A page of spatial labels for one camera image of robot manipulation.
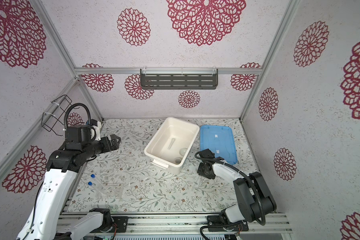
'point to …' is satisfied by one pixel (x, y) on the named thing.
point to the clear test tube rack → (111, 191)
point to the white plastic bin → (185, 134)
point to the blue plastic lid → (219, 140)
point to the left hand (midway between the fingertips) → (112, 144)
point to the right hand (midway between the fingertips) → (202, 170)
